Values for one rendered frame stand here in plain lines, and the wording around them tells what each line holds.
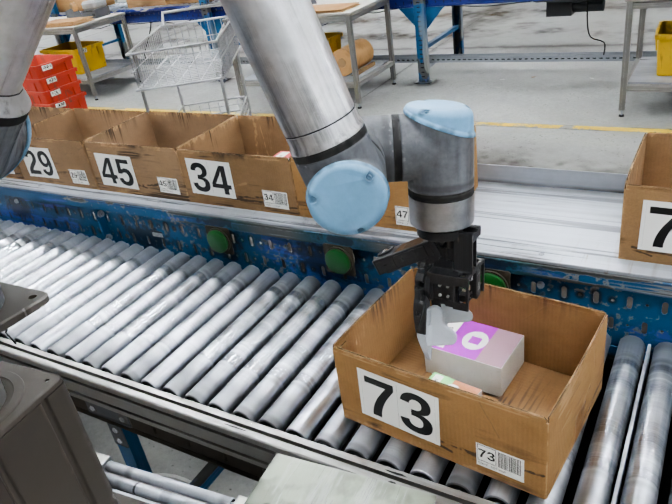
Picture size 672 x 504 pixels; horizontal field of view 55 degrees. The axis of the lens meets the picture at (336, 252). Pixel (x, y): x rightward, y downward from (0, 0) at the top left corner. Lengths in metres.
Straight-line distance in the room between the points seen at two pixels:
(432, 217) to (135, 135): 1.58
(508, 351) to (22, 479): 0.83
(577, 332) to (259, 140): 1.20
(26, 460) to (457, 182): 0.68
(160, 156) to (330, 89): 1.29
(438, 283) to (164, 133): 1.57
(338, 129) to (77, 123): 2.03
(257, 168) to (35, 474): 0.98
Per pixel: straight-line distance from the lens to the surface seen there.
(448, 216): 0.86
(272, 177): 1.69
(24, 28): 0.91
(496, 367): 1.22
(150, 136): 2.35
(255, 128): 2.05
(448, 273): 0.91
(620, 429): 1.25
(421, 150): 0.83
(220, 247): 1.82
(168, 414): 1.42
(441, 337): 0.96
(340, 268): 1.60
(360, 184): 0.69
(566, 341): 1.27
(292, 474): 1.18
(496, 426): 1.05
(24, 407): 0.97
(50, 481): 1.04
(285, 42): 0.67
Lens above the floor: 1.61
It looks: 29 degrees down
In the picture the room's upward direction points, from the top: 9 degrees counter-clockwise
